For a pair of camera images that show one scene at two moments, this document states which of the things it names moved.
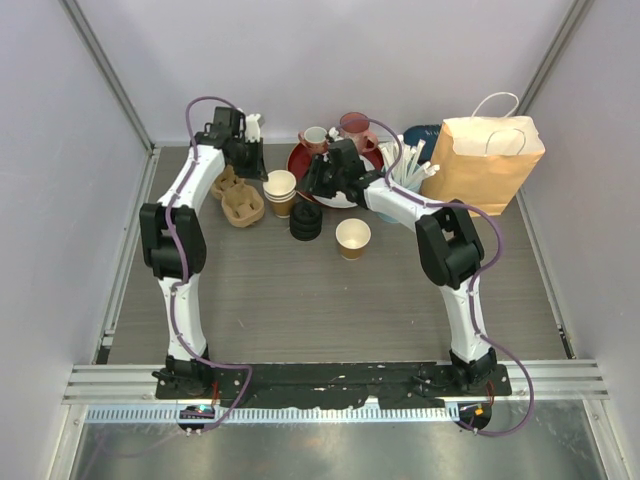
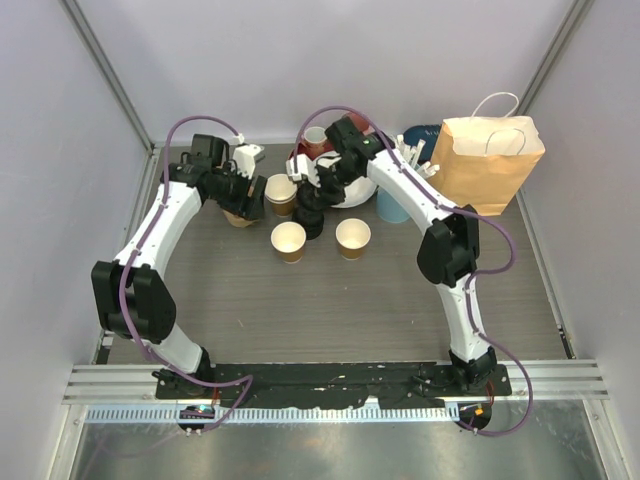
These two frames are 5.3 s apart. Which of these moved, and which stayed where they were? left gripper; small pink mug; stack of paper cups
Moved: left gripper
Stayed: small pink mug; stack of paper cups
